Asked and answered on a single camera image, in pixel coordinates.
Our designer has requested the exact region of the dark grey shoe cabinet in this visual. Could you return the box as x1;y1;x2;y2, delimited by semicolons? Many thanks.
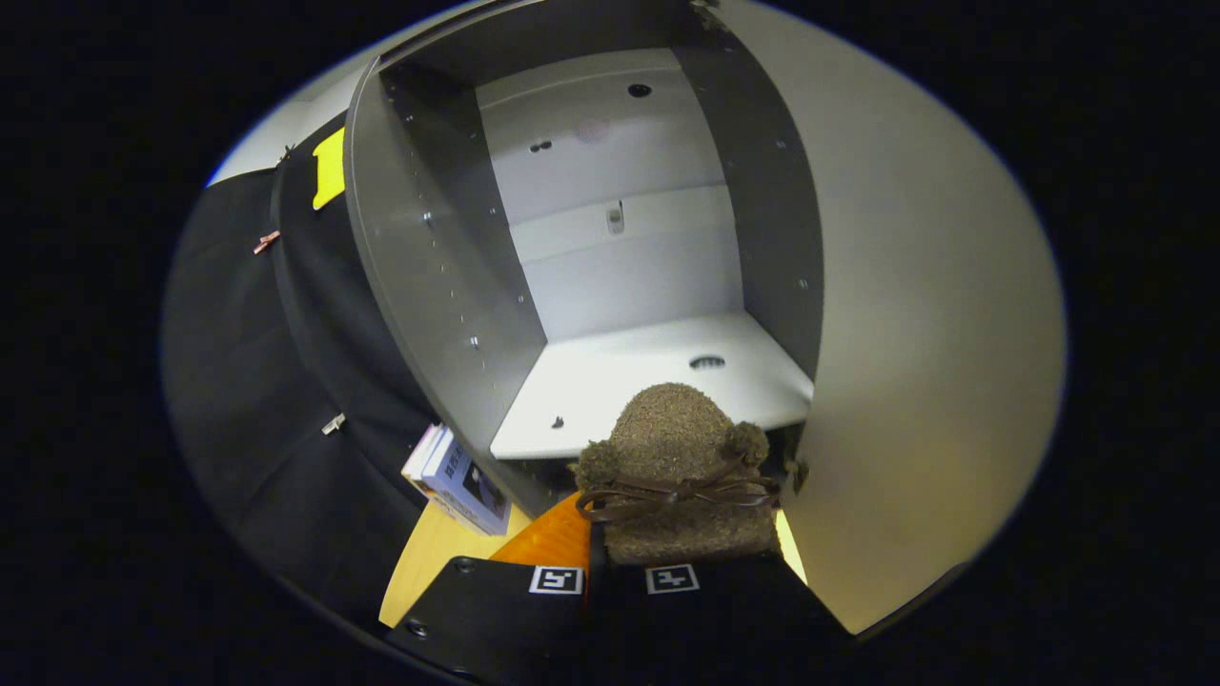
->
343;0;826;517

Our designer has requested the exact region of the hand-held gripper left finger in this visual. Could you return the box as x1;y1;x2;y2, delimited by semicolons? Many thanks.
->
386;491;592;686

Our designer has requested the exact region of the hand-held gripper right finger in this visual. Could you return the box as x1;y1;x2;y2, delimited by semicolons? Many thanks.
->
591;555;851;686

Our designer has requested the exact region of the black backdrop cloth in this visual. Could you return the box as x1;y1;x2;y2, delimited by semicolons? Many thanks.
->
162;114;449;630

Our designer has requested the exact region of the brown fuzzy shoe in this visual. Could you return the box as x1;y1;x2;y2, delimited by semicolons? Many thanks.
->
572;383;809;569

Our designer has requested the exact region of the blue-covered book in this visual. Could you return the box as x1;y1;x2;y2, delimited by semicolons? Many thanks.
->
419;436;512;535

